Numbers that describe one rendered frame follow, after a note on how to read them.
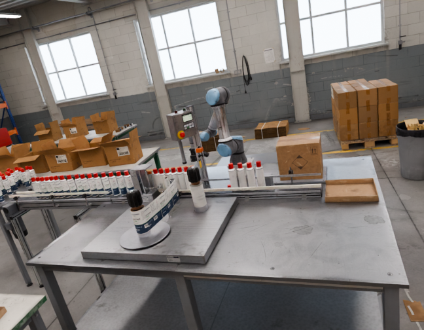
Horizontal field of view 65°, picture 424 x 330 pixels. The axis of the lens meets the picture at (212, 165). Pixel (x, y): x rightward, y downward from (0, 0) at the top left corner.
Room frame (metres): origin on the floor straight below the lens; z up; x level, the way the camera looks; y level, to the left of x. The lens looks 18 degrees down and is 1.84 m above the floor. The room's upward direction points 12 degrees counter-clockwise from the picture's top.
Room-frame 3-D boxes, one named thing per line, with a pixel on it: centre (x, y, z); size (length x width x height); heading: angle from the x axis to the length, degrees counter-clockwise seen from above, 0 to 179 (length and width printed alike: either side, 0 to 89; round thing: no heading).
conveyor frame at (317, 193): (2.29, 0.09, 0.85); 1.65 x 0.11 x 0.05; 67
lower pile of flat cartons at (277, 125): (6.67, -1.36, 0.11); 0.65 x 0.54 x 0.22; 69
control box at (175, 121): (2.41, 0.16, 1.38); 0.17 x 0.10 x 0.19; 123
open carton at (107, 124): (6.40, 1.86, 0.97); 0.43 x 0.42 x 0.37; 158
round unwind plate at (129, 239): (1.80, 0.48, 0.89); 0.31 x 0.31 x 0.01
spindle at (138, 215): (1.80, 0.48, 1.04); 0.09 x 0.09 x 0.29
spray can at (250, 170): (2.15, -0.25, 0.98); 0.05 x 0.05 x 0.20
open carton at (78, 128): (6.52, 2.48, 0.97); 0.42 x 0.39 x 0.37; 159
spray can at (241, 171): (2.17, -0.19, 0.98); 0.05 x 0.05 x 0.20
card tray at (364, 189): (1.91, -0.83, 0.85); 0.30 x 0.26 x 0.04; 67
